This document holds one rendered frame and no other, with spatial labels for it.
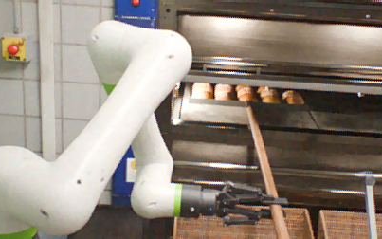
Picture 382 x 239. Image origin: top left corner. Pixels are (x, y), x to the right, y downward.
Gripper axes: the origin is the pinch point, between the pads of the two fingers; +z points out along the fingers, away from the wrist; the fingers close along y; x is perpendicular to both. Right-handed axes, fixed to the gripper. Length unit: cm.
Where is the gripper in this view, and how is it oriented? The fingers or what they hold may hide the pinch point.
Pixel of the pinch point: (274, 207)
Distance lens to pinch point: 156.2
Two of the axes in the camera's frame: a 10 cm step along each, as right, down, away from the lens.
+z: 10.0, 0.7, 0.0
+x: -0.2, 3.1, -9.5
